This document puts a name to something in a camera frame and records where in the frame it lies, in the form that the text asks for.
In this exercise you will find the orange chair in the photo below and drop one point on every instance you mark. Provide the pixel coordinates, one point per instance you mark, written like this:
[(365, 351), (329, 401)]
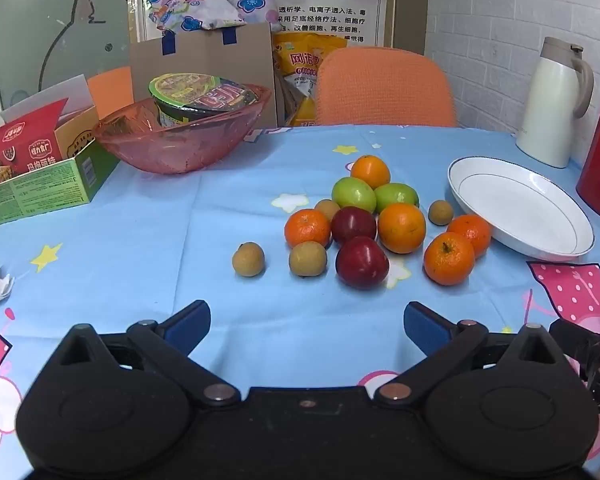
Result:
[(111, 91), (385, 87)]

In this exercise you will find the small mandarin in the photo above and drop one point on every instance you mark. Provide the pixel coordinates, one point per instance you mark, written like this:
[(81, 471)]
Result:
[(307, 227), (472, 232), (449, 258)]

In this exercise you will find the glass door with cat outline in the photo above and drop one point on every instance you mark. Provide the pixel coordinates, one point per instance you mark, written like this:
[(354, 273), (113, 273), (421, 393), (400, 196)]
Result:
[(55, 20)]

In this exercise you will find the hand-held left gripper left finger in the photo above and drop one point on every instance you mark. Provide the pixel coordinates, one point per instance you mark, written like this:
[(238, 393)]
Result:
[(190, 324)]

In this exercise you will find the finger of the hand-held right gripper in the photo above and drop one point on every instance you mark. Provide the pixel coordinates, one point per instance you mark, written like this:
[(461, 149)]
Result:
[(575, 340)]

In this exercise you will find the green apple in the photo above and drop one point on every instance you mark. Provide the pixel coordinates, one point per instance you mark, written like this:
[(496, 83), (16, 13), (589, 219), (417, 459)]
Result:
[(353, 195), (397, 197)]

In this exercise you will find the large orange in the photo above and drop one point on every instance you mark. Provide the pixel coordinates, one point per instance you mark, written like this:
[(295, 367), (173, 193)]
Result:
[(370, 171), (401, 227)]

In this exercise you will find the instant noodle cup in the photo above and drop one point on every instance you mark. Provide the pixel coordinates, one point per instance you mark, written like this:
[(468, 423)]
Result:
[(200, 92)]

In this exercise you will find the white paper sheet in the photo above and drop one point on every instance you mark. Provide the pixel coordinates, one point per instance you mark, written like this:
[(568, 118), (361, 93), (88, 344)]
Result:
[(55, 92)]

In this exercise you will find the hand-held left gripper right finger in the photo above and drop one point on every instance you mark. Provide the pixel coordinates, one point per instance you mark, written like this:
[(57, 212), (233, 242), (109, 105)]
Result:
[(425, 325)]

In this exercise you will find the white thermos jug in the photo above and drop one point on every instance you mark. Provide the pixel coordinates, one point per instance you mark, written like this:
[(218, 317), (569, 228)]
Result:
[(550, 105)]

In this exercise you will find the wall poster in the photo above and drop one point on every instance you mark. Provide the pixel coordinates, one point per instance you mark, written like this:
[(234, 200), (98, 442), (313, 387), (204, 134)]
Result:
[(330, 7)]

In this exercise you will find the yellow plastic bag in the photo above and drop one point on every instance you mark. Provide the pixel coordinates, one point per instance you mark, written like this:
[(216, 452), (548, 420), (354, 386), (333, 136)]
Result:
[(300, 60)]

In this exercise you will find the red plum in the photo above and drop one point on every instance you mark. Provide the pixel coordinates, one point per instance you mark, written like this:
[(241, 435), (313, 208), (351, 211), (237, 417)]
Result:
[(361, 262), (353, 224)]

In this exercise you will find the white ceramic plate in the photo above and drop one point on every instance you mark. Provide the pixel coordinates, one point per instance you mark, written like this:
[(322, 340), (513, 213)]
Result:
[(520, 200)]

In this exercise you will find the pink plastic bowl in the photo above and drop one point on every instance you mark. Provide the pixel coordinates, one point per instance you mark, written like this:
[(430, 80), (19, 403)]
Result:
[(180, 147)]

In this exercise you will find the green and red carton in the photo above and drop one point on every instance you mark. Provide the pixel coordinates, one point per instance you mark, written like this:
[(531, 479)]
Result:
[(35, 185)]

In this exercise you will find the blue printed tablecloth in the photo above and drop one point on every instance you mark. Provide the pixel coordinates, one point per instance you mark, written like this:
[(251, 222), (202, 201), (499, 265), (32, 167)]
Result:
[(155, 240)]

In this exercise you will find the cardboard box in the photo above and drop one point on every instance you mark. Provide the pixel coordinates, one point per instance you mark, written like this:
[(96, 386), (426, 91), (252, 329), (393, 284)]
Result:
[(205, 57)]

